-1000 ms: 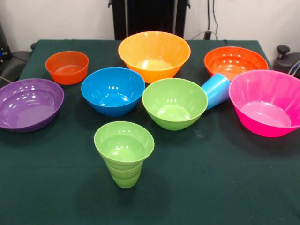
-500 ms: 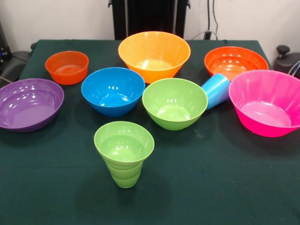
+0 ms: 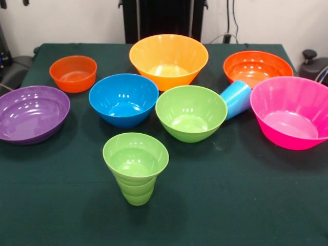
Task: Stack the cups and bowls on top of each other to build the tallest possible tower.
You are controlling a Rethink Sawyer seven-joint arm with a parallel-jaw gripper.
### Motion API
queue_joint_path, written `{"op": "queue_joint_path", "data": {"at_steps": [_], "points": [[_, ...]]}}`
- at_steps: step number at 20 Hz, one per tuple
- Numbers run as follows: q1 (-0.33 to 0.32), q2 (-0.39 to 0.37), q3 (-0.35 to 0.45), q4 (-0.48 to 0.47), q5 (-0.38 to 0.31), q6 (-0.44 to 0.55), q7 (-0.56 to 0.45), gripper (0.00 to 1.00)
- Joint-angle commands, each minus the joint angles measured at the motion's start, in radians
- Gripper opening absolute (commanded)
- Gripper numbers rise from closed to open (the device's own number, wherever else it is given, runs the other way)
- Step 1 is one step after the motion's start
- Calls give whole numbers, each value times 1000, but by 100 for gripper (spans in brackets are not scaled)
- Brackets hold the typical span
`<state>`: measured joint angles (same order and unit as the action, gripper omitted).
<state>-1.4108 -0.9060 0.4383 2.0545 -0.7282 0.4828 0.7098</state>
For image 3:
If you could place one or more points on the large green bowl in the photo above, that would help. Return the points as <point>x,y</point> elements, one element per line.
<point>191,120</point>

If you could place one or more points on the small green bowl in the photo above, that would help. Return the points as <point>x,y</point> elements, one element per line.
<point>135,161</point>

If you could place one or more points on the blue cup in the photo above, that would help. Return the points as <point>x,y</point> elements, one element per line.
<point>235,100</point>

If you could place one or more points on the stack of green cups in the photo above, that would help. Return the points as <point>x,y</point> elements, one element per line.
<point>138,196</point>

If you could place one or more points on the wide purple bowl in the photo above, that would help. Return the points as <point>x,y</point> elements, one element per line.
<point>30,120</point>

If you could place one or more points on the blue bowl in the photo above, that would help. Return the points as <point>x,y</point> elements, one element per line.
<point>123,115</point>

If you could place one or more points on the large yellow-orange bowl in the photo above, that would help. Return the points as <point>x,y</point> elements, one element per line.
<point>169,79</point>

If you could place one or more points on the small orange bowl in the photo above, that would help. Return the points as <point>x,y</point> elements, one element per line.
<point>73,83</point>

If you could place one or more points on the wide red-orange bowl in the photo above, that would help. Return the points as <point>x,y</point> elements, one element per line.
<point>256,69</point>

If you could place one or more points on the large pink bowl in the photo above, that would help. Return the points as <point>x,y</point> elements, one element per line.
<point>289,120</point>

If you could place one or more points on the dark green tablecloth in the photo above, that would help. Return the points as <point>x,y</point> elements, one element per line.
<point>77,217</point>

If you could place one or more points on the grey chair with black knob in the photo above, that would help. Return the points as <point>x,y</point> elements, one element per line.
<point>314,68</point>

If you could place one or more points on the black equipment box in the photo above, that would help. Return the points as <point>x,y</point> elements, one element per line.
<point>4,48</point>

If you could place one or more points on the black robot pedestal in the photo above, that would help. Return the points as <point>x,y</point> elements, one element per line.
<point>164,18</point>

